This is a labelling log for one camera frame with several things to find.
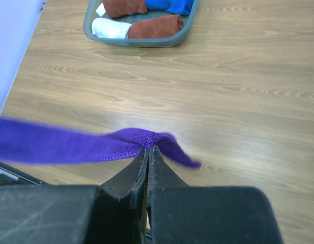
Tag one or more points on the blue rolled towel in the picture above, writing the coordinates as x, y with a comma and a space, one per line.
181, 7

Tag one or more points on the teal plastic bin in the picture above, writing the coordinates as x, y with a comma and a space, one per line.
172, 41

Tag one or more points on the upper brown rolled towel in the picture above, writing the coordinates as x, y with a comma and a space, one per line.
119, 8

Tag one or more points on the lower brown rolled towel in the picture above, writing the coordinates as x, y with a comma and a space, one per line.
156, 28

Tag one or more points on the brown rolled towel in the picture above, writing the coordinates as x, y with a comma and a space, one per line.
156, 28
119, 8

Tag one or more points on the white rolled towel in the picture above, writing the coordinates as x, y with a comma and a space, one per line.
110, 29

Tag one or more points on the purple towel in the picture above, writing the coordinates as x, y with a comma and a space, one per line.
32, 143

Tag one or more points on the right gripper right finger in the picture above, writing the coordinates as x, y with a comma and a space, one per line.
179, 213

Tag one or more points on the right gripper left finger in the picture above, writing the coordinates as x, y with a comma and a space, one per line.
36, 212

